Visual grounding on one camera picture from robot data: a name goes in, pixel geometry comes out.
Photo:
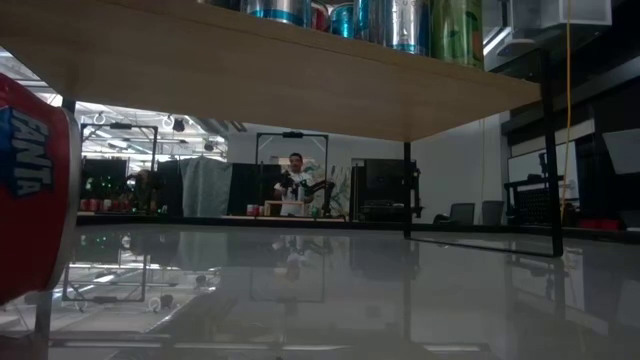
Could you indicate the light wooden shelf board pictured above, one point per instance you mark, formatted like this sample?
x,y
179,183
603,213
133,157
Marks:
x,y
250,65

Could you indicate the grey office chair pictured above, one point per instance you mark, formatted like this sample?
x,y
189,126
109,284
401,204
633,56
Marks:
x,y
494,211
462,212

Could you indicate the grey fabric cover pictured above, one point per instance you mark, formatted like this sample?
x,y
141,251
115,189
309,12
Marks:
x,y
205,187

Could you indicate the red can pale label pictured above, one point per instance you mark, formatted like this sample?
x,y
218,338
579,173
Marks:
x,y
35,200

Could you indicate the black gantry frame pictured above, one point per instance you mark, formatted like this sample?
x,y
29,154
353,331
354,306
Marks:
x,y
155,145
257,170

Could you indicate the light blue Red Bull can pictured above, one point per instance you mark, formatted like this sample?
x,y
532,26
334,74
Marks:
x,y
342,21

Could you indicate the person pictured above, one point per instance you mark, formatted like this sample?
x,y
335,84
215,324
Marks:
x,y
295,182
144,190

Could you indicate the black cabinet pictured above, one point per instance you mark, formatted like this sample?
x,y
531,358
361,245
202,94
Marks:
x,y
385,185

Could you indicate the white board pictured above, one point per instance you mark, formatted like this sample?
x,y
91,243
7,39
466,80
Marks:
x,y
525,165

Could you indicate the green Sanzo can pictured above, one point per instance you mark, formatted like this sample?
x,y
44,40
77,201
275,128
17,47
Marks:
x,y
457,30

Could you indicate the grey panel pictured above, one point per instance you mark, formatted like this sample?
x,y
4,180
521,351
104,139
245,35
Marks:
x,y
622,150

